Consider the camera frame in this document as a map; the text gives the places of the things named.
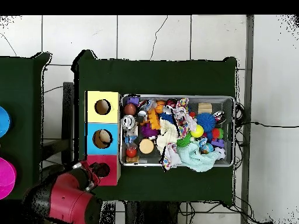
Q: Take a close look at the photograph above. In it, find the orange plastic block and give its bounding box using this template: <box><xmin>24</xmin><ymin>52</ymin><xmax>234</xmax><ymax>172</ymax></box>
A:
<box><xmin>147</xmin><ymin>108</ymin><xmax>161</xmax><ymax>131</ymax></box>

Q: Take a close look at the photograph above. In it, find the magenta bowl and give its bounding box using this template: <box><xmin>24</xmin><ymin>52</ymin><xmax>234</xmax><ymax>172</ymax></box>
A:
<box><xmin>0</xmin><ymin>157</ymin><xmax>17</xmax><ymax>200</ymax></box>

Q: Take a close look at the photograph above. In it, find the silver drink can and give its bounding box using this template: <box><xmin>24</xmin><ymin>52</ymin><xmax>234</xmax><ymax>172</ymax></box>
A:
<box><xmin>121</xmin><ymin>114</ymin><xmax>137</xmax><ymax>130</ymax></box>

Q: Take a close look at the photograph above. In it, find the clear mesh bin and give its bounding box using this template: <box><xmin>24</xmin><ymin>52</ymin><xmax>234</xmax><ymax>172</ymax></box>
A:
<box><xmin>119</xmin><ymin>93</ymin><xmax>236</xmax><ymax>167</ymax></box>

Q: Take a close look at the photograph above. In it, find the purple spiky toy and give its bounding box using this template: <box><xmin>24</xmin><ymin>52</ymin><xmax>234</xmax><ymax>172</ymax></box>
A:
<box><xmin>140</xmin><ymin>123</ymin><xmax>160</xmax><ymax>138</ymax></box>

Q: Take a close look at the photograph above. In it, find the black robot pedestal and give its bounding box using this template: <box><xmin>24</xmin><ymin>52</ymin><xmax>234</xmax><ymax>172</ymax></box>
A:
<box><xmin>124</xmin><ymin>201</ymin><xmax>180</xmax><ymax>224</ymax></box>

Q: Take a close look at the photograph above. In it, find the orange basketball toy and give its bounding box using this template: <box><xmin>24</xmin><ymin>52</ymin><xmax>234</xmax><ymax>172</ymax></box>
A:
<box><xmin>155</xmin><ymin>100</ymin><xmax>166</xmax><ymax>114</ymax></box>

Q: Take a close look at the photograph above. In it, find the brown football toy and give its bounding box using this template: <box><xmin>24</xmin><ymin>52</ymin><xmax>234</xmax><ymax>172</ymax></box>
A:
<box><xmin>123</xmin><ymin>102</ymin><xmax>137</xmax><ymax>116</ymax></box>

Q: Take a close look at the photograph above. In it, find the blue fuzzy ball with eyes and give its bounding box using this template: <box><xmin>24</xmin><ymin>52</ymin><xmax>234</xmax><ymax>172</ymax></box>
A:
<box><xmin>196</xmin><ymin>112</ymin><xmax>216</xmax><ymax>132</ymax></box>

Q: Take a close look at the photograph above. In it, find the wooden box with three holes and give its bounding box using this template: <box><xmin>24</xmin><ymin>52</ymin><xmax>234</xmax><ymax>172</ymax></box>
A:
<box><xmin>84</xmin><ymin>90</ymin><xmax>121</xmax><ymax>187</ymax></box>

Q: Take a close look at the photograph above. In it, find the dark green tablecloth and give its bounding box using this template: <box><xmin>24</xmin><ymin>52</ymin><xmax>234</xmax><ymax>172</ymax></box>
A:
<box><xmin>0</xmin><ymin>52</ymin><xmax>53</xmax><ymax>202</ymax></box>
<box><xmin>71</xmin><ymin>50</ymin><xmax>238</xmax><ymax>206</ymax></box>

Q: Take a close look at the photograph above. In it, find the blue bowl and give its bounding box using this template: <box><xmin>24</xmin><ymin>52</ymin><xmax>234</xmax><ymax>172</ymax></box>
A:
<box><xmin>0</xmin><ymin>106</ymin><xmax>12</xmax><ymax>138</ymax></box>

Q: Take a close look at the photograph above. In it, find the blue spiky ball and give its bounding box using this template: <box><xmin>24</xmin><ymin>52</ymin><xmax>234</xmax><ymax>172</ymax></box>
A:
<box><xmin>159</xmin><ymin>112</ymin><xmax>175</xmax><ymax>124</ymax></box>

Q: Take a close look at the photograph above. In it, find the mint knitted cloth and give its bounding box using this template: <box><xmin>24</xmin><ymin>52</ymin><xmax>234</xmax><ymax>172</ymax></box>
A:
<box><xmin>176</xmin><ymin>141</ymin><xmax>221</xmax><ymax>173</ymax></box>

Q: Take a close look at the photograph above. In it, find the globe print ball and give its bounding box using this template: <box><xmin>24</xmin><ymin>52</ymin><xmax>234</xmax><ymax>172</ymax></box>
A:
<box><xmin>200</xmin><ymin>142</ymin><xmax>214</xmax><ymax>155</ymax></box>

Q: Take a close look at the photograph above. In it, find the black cable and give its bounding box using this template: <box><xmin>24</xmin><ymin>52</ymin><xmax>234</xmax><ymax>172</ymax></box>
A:
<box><xmin>234</xmin><ymin>102</ymin><xmax>299</xmax><ymax>128</ymax></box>

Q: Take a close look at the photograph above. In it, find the cream muslin cloth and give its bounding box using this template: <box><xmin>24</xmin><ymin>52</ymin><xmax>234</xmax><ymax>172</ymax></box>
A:
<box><xmin>155</xmin><ymin>118</ymin><xmax>179</xmax><ymax>152</ymax></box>

